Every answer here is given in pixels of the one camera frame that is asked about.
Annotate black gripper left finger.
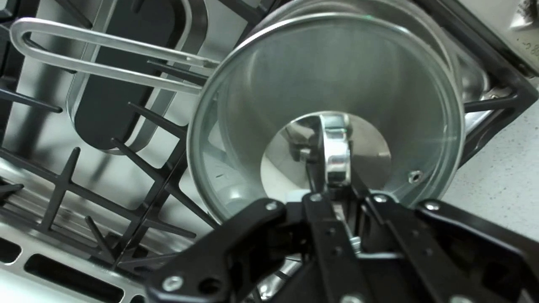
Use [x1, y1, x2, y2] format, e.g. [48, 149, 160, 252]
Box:
[145, 198, 373, 303]

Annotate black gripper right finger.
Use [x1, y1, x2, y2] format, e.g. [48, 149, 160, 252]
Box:
[352, 183, 539, 303]

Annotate glass pot lid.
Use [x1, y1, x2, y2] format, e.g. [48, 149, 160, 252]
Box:
[189, 11, 464, 220]

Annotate stainless steel pot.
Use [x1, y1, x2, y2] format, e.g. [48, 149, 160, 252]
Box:
[9, 0, 492, 203]

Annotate stainless steel gas stove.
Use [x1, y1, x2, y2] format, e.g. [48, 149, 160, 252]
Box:
[0, 0, 538, 303]

